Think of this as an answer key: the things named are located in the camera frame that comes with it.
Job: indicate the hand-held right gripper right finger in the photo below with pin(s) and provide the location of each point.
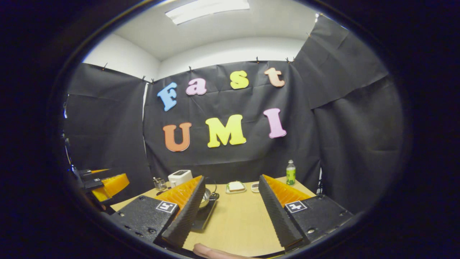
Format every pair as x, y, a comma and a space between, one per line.
275, 216

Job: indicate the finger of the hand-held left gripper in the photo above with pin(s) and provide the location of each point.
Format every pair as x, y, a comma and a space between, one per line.
115, 185
97, 173

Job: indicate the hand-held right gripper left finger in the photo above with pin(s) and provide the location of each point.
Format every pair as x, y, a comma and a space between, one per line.
187, 223

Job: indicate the black induction cooktop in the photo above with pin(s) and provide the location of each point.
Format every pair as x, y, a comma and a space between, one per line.
203, 219

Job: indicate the stainless steel pot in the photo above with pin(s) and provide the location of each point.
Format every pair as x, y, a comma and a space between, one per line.
205, 198

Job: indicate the white divided tray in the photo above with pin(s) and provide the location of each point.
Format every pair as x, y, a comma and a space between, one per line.
255, 187

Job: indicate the green drink bottle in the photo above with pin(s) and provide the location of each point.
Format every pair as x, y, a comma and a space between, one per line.
290, 174

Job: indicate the white toaster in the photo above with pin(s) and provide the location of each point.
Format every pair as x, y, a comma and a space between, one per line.
179, 177

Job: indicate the sandwich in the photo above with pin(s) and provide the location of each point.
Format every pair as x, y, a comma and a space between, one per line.
236, 186

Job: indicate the green plate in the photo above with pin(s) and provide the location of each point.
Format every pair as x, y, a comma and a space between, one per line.
227, 189

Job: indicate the black backdrop cloth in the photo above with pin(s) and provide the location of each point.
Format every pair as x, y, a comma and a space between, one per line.
233, 158

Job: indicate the ceiling light panel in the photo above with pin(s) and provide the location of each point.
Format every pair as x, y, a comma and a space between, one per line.
206, 10

